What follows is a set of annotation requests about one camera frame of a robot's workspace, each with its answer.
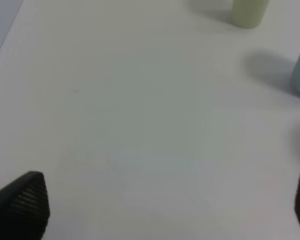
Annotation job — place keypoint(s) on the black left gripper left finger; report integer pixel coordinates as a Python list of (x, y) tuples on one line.
[(24, 208)]

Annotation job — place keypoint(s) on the pale yellow-green plastic cup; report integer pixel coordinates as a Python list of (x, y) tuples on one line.
[(248, 14)]

